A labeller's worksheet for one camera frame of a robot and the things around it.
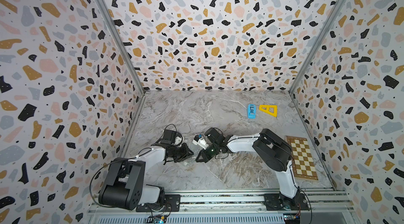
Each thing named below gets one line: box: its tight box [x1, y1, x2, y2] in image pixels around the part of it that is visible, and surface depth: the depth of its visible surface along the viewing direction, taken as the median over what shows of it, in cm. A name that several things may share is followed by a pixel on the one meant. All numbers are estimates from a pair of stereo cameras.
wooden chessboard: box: [285, 135, 319, 181], surface depth 87 cm
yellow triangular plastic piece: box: [258, 104, 278, 118], surface depth 112 cm
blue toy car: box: [247, 104, 257, 119], surface depth 109 cm
